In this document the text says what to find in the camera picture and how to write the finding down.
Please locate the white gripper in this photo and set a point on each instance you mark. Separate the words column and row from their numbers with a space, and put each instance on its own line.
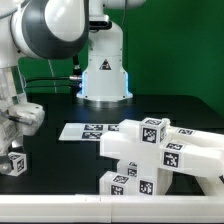
column 17, row 121

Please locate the white cube nut with tag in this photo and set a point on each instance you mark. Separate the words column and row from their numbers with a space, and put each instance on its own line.
column 152, row 130

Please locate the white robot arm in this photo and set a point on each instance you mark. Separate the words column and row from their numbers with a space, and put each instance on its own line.
column 57, row 29

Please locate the white flat chair back panel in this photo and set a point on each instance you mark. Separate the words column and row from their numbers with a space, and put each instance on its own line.
column 85, row 131

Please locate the white L-shaped border fence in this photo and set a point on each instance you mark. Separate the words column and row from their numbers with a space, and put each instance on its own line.
column 22, row 201

